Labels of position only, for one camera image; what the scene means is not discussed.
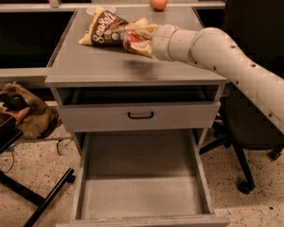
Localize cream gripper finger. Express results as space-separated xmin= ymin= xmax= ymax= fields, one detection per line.
xmin=133 ymin=18 xmax=161 ymax=38
xmin=127 ymin=40 xmax=152 ymax=58

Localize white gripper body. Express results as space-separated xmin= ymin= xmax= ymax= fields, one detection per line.
xmin=151 ymin=25 xmax=180 ymax=61

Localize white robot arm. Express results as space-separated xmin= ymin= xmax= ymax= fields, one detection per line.
xmin=123 ymin=25 xmax=284 ymax=134

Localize grey drawer cabinet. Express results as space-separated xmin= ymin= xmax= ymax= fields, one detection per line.
xmin=44 ymin=5 xmax=233 ymax=227

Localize closed grey top drawer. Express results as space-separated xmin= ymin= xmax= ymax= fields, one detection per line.
xmin=59 ymin=102 xmax=220 ymax=132

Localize open grey middle drawer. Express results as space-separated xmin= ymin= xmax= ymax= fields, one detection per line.
xmin=57 ymin=130 xmax=230 ymax=227

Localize orange fruit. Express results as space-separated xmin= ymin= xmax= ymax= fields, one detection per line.
xmin=151 ymin=0 xmax=168 ymax=10

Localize brown sea salt chip bag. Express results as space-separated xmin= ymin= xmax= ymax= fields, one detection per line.
xmin=78 ymin=5 xmax=149 ymax=56

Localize clear plastic cup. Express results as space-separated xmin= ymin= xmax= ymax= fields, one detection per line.
xmin=86 ymin=5 xmax=116 ymax=15

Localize black office chair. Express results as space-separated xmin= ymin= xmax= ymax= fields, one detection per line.
xmin=200 ymin=0 xmax=284 ymax=194

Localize brown backpack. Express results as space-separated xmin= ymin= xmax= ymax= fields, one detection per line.
xmin=0 ymin=82 xmax=62 ymax=139

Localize black chair left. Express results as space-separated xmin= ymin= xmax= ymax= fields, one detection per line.
xmin=0 ymin=105 xmax=76 ymax=227

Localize black drawer handle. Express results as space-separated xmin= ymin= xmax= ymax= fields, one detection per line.
xmin=127 ymin=111 xmax=154 ymax=120

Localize black cable on floor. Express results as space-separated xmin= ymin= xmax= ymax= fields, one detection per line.
xmin=0 ymin=139 xmax=74 ymax=174

